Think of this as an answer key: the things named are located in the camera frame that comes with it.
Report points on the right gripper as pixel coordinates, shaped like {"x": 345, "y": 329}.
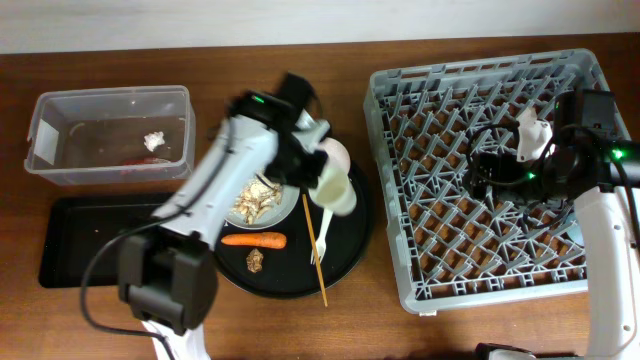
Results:
{"x": 503, "y": 164}

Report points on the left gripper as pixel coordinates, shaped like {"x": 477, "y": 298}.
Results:
{"x": 309, "y": 182}

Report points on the grey plate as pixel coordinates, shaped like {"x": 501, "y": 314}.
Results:
{"x": 289, "y": 200}

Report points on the pink bowl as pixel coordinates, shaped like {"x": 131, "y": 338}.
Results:
{"x": 338, "y": 155}

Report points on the cream white cup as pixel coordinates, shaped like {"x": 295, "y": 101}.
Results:
{"x": 334, "y": 191}

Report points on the food scraps pile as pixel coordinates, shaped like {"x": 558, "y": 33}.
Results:
{"x": 258, "y": 197}

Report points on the white tissue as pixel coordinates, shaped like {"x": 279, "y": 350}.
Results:
{"x": 153, "y": 140}

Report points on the red snack wrapper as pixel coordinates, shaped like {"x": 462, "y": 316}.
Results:
{"x": 145, "y": 161}

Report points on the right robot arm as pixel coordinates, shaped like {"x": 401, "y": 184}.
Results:
{"x": 579, "y": 159}

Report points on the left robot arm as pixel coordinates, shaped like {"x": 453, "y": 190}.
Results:
{"x": 166, "y": 270}

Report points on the grey dishwasher rack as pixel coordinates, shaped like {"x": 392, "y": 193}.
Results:
{"x": 449, "y": 250}

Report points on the clear plastic waste bin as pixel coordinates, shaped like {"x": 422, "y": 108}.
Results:
{"x": 82, "y": 137}

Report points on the wooden chopstick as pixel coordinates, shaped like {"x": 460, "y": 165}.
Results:
{"x": 314, "y": 250}

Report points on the orange carrot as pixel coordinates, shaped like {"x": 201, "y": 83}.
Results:
{"x": 271, "y": 240}

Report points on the white plastic fork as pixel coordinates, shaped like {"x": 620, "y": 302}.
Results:
{"x": 320, "y": 242}

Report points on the brown food lump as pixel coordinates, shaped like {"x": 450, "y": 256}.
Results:
{"x": 254, "y": 261}

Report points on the round black serving tray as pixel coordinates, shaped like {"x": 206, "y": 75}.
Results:
{"x": 287, "y": 273}

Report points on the black rectangular tray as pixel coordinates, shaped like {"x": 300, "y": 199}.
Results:
{"x": 79, "y": 226}

